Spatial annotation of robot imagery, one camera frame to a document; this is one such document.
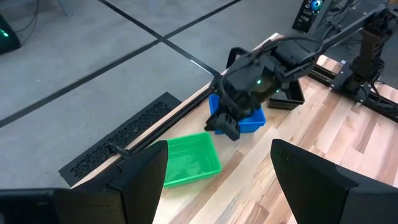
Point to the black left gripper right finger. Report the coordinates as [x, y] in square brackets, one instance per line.
[314, 186]

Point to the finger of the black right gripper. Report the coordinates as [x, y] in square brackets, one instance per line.
[211, 123]
[230, 126]

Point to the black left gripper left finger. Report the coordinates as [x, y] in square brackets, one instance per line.
[133, 186]

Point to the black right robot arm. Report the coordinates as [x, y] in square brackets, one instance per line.
[371, 53]

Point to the black perforated metal shelf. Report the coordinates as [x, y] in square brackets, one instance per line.
[124, 140]

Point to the black plastic slotted basket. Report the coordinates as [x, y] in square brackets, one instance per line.
[286, 101]

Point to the black computer tower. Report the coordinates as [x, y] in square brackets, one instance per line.
[309, 14]

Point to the black device with green light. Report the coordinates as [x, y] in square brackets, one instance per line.
[7, 35]

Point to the black curved frame bracket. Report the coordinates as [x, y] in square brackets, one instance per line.
[231, 57]

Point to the small black shelf bracket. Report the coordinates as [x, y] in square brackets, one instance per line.
[119, 151]

